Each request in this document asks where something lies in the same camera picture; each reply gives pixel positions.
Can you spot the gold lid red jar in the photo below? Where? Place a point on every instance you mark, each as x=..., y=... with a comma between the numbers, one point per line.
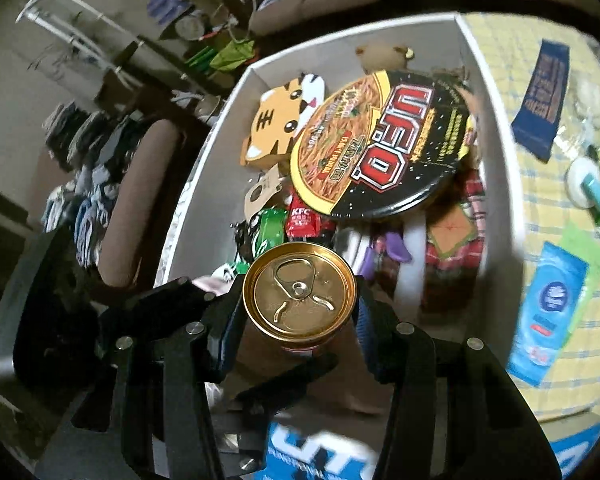
x=299, y=295

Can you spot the blue UTO sportswear box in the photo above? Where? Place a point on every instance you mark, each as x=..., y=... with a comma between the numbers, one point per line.
x=291, y=455

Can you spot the yellow plaid tablecloth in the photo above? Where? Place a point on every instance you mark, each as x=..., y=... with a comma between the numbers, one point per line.
x=510, y=44

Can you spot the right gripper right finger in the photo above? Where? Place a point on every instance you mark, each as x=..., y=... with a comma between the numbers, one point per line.
x=394, y=351

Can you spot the UFO instant noodle bowl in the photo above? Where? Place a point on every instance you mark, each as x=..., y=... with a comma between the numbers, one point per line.
x=382, y=145

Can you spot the blue wet wipes pack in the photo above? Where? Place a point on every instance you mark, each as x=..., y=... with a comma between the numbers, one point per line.
x=545, y=314

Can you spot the red KFC ketchup packet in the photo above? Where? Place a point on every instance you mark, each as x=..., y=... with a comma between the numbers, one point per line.
x=302, y=221

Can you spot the white teal badge reel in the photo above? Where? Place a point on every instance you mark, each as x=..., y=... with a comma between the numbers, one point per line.
x=582, y=182

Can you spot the orange tiger plush card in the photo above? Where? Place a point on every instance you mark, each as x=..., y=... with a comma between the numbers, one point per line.
x=282, y=114

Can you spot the white storage box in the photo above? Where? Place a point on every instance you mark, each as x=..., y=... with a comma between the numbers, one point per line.
x=199, y=239

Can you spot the white clothes stand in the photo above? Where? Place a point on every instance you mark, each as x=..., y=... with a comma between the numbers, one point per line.
x=70, y=34

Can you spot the clear plastic wrapped item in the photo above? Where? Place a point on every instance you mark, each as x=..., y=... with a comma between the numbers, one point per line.
x=579, y=130

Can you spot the blue flat ribbon box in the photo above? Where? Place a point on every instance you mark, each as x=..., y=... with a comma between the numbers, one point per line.
x=536, y=123

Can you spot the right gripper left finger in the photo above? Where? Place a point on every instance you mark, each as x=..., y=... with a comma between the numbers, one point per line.
x=225, y=320

